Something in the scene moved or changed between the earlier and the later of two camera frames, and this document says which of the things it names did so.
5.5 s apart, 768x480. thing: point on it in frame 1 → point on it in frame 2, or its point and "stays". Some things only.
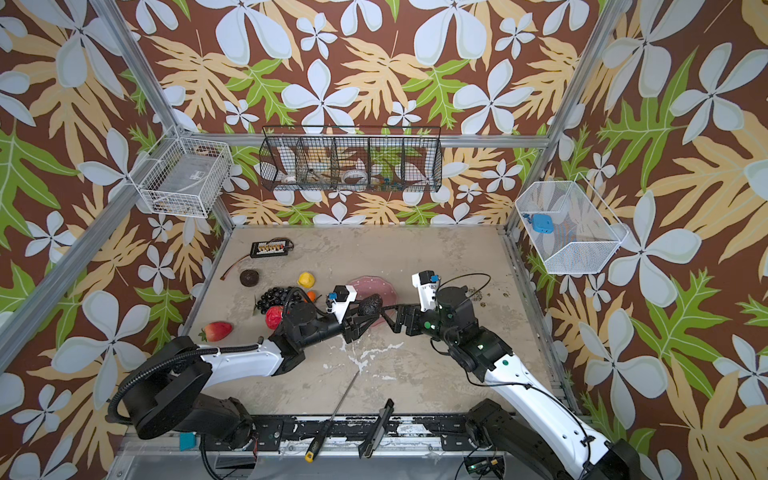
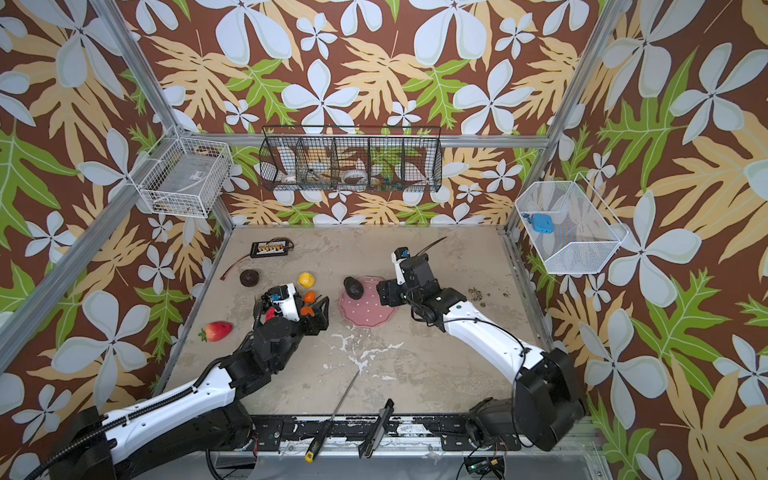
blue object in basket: [542, 223] stays
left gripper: [355, 329] → [322, 320]
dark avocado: [371, 305] → [353, 288]
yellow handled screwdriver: [325, 428] stays
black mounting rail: [347, 432] stays
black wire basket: [340, 158] stays
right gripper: [411, 318] → [390, 292]
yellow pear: [306, 280] stays
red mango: [216, 331] stays
